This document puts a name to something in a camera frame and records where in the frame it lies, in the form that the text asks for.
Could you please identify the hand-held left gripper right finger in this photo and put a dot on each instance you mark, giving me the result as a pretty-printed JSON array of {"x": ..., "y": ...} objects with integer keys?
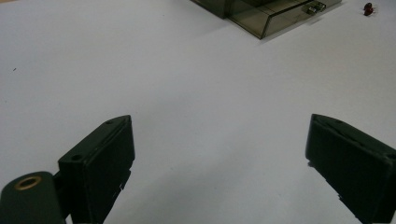
[{"x": 351, "y": 165}]

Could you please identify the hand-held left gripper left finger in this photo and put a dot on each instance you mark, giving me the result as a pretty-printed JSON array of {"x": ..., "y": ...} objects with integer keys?
[{"x": 99, "y": 168}]

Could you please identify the small dark red object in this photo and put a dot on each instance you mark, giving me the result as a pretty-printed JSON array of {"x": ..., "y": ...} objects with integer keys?
[{"x": 368, "y": 9}]

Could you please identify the small metal clip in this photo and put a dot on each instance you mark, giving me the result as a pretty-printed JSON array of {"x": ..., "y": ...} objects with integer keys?
[{"x": 315, "y": 7}]

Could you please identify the smoky transparent plastic box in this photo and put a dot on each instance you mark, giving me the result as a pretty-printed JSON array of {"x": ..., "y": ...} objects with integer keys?
[{"x": 264, "y": 15}]

